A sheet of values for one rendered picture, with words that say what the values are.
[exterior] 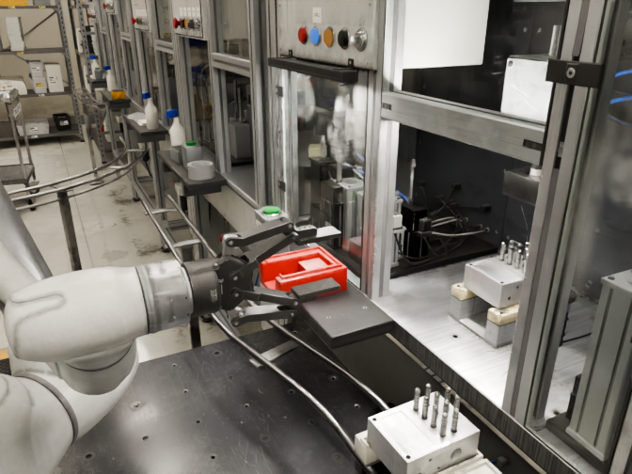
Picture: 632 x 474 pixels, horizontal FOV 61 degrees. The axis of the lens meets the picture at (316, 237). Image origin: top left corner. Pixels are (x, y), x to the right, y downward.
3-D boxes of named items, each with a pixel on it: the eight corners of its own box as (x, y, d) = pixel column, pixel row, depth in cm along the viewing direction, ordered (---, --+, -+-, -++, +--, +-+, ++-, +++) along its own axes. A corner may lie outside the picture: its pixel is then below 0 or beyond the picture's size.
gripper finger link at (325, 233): (290, 238, 78) (289, 233, 78) (332, 230, 81) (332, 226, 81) (298, 245, 76) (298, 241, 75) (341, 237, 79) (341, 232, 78)
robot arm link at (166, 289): (143, 283, 64) (193, 273, 66) (131, 255, 72) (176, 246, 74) (152, 347, 68) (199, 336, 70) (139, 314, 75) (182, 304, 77)
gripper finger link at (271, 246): (225, 273, 76) (220, 266, 75) (291, 230, 78) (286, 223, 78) (234, 285, 73) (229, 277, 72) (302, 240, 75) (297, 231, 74)
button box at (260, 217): (255, 253, 134) (253, 208, 129) (284, 247, 137) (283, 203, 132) (267, 265, 127) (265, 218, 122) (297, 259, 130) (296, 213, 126)
